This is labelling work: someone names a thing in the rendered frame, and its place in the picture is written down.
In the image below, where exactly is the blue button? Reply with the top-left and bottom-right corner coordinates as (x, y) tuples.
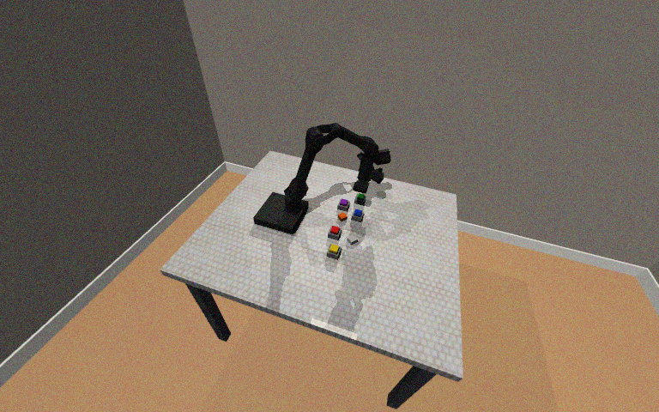
(351, 209), (364, 222)

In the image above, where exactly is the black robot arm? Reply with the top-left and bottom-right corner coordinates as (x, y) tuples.
(284, 123), (391, 215)

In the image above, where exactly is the green button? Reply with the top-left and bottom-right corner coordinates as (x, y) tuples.
(354, 193), (366, 205)

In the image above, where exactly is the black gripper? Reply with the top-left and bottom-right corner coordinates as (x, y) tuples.
(353, 166), (372, 193)

